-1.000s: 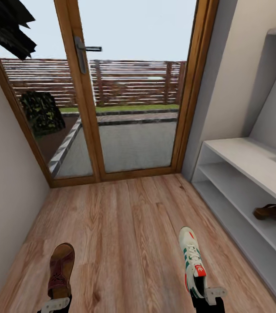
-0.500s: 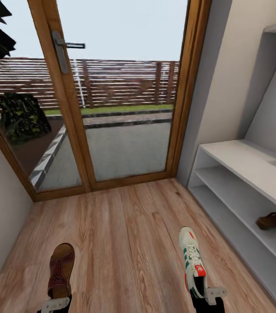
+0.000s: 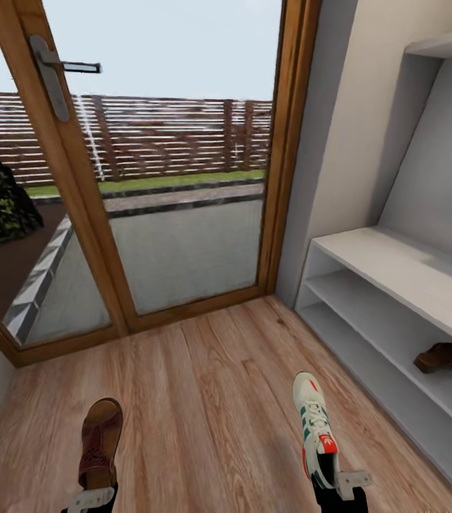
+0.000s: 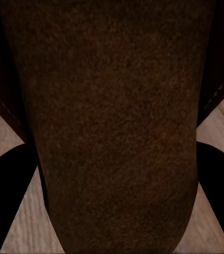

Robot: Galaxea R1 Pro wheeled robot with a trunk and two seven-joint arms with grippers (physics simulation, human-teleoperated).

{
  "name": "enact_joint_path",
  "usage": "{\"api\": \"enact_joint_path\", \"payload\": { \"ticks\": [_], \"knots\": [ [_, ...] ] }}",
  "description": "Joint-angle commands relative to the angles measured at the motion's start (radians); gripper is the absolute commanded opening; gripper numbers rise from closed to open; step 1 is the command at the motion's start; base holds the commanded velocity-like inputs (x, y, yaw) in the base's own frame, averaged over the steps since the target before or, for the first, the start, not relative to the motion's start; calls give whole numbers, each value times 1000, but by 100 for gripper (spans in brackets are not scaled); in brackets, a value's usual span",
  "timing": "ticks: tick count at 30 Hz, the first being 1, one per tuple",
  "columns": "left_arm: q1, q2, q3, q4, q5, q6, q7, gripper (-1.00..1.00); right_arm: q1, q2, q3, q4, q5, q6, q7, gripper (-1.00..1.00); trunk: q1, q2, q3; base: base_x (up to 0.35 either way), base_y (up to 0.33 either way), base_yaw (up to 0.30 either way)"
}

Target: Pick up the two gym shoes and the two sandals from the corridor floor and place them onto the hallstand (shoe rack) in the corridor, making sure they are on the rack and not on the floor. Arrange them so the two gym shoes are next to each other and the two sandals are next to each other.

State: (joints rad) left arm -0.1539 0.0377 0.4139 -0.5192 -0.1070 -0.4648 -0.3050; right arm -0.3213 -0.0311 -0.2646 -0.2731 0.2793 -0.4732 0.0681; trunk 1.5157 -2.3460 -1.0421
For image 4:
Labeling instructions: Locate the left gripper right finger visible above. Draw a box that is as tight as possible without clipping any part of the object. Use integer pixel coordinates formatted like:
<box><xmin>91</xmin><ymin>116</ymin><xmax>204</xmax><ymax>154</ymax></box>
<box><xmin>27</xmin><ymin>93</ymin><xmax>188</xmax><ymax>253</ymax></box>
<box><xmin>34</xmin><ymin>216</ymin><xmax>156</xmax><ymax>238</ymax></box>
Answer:
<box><xmin>196</xmin><ymin>141</ymin><xmax>224</xmax><ymax>232</ymax></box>

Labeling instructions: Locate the sandal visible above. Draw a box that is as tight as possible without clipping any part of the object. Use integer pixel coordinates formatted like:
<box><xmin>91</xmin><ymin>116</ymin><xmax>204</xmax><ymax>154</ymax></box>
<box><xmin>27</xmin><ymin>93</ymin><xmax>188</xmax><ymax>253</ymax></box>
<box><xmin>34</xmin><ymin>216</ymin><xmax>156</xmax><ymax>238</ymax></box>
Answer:
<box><xmin>0</xmin><ymin>0</ymin><xmax>224</xmax><ymax>254</ymax></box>

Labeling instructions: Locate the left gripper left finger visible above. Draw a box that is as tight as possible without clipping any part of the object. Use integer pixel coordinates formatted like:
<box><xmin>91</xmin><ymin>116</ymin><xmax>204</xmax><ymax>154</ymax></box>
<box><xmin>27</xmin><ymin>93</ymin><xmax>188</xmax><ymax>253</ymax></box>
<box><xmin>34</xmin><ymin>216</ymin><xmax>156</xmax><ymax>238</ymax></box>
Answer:
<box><xmin>0</xmin><ymin>144</ymin><xmax>38</xmax><ymax>249</ymax></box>

